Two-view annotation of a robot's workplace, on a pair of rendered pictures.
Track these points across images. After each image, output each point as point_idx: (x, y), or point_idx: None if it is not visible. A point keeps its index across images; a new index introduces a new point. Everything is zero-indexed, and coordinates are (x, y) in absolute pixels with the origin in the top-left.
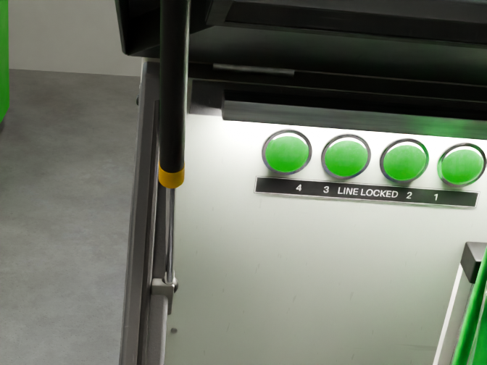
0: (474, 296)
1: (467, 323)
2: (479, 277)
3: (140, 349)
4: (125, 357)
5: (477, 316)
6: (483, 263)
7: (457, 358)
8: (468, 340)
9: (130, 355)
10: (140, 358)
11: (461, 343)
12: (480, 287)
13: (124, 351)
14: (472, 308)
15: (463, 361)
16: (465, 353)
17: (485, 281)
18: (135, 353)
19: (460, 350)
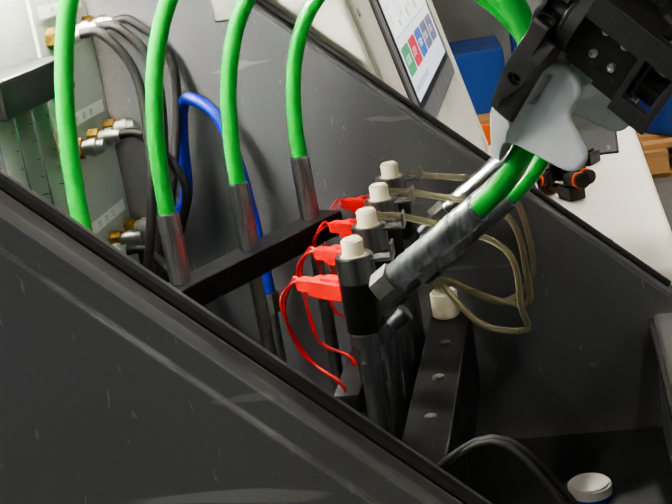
0: (65, 83)
1: (70, 133)
2: (65, 44)
3: (17, 186)
4: (12, 211)
5: (75, 114)
6: (68, 11)
7: (79, 198)
8: (79, 159)
9: (14, 206)
10: (30, 195)
11: (75, 171)
12: (69, 59)
13: (2, 207)
14: (69, 104)
15: (85, 198)
16: (83, 184)
17: (73, 43)
18: (13, 201)
19: (77, 182)
